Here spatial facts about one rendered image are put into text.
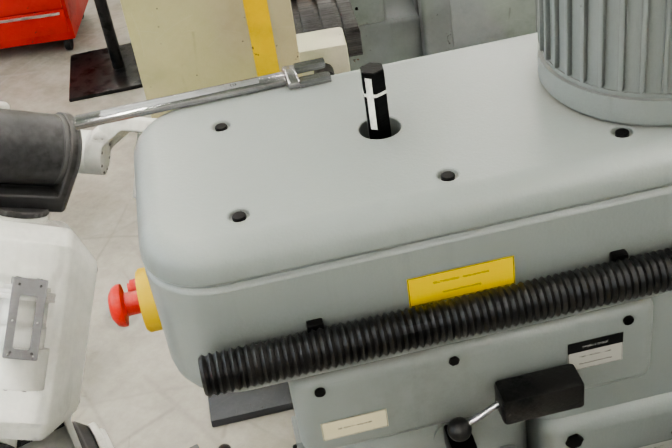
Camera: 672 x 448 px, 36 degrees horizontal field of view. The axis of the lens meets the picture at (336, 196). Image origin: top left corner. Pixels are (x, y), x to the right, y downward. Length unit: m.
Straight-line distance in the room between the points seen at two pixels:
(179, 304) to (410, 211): 0.20
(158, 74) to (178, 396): 1.15
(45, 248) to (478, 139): 0.61
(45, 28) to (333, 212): 4.97
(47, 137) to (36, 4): 4.39
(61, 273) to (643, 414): 0.68
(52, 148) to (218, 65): 1.51
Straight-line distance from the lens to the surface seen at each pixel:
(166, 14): 2.71
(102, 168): 1.58
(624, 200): 0.87
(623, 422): 1.06
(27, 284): 1.17
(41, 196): 1.33
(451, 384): 0.95
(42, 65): 5.74
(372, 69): 0.88
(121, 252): 4.12
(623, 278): 0.88
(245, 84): 1.00
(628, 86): 0.88
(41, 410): 1.31
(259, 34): 2.75
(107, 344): 3.73
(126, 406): 3.48
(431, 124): 0.91
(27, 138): 1.30
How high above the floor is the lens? 2.36
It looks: 35 degrees down
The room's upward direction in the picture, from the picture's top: 9 degrees counter-clockwise
